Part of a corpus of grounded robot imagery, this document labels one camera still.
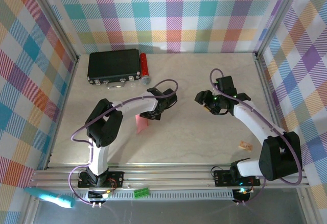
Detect red glitter tube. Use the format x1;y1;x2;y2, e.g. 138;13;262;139
139;53;152;85

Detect small orange paper scrap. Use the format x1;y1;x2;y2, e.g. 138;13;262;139
239;140;253;151

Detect black carrying case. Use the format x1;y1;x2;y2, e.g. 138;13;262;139
87;48;142;90

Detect green terminal block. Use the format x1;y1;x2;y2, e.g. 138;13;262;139
133;187;151;199

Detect black controller box with LED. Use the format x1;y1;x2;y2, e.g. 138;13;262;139
232;187;253;206
87;189;113;208

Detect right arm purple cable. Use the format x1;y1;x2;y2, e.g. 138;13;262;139
209;68;304;206

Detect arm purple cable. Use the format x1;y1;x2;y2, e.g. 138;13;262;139
68;79;179;205
209;68;304;206

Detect aluminium side rail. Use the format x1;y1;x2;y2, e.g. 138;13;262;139
254;53;294;168
44;58;79;170

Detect aluminium cross rail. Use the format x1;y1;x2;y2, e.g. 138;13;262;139
29;164;311;190

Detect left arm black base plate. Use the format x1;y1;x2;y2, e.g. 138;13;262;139
77;170;125;190

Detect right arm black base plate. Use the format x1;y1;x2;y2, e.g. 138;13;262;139
213;168;262;187

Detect grey slotted cable duct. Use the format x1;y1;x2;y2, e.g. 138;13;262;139
88;190;252;201

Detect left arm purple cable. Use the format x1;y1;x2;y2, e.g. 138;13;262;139
68;79;179;205

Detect aluminium frame post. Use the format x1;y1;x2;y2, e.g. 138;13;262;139
25;0;80;63
254;0;306;60

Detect teal foam handle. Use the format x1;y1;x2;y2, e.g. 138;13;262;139
24;186;77;209

